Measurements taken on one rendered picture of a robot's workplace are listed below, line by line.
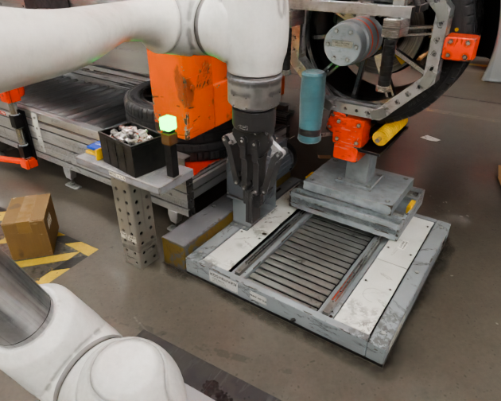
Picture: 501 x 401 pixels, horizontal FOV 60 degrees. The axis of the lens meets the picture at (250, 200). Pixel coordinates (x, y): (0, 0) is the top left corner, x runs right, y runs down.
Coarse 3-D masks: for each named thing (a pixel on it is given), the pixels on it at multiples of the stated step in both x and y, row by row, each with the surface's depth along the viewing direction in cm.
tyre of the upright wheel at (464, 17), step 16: (464, 0) 134; (480, 0) 145; (464, 16) 136; (480, 16) 146; (464, 32) 137; (480, 32) 151; (448, 64) 144; (464, 64) 148; (448, 80) 146; (416, 96) 154; (432, 96) 151; (400, 112) 160; (416, 112) 158
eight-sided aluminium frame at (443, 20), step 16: (432, 0) 131; (448, 0) 131; (448, 16) 131; (304, 32) 163; (432, 32) 135; (448, 32) 136; (304, 48) 166; (432, 48) 137; (304, 64) 165; (432, 64) 139; (432, 80) 141; (336, 96) 168; (400, 96) 149; (352, 112) 161; (368, 112) 159; (384, 112) 154
